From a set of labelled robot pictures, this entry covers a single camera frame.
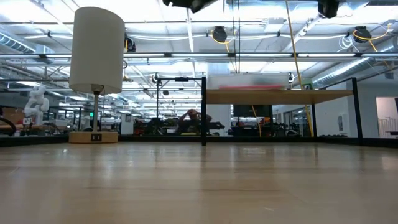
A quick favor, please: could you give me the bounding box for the white shade wooden base lamp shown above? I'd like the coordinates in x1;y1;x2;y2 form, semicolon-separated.
68;6;126;144

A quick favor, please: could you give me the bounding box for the black ceiling cable reel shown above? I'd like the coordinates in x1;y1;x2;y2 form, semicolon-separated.
213;26;228;44
124;32;137;53
353;26;373;44

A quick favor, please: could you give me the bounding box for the yellow hanging cable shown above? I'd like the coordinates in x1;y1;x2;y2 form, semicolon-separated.
284;0;315;138

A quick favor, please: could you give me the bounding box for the black table frame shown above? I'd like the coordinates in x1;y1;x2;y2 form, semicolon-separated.
0;134;398;148

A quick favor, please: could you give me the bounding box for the black background station frame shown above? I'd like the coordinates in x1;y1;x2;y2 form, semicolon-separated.
155;76;203;135

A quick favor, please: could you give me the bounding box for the wooden shelf with black frame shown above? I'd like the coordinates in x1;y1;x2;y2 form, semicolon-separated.
200;77;364;147

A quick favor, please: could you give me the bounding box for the wooden shelf board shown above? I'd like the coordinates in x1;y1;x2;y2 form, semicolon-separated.
206;89;354;105

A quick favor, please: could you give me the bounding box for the white cabinet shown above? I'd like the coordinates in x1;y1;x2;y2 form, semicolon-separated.
120;113;135;136

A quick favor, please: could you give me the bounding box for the person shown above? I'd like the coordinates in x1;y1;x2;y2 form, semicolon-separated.
175;108;214;136

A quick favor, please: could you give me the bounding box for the brown cardboard box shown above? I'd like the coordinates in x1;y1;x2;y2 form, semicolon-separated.
1;107;25;125

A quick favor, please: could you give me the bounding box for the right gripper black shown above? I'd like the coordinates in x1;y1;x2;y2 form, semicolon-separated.
317;0;340;19

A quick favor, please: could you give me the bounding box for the clear supply box purple lid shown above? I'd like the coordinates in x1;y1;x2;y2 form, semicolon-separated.
206;72;294;91

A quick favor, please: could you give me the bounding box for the black monitor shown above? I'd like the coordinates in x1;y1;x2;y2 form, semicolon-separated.
233;104;273;118

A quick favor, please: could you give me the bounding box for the black hanging cable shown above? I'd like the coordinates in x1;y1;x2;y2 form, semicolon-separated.
231;0;241;74

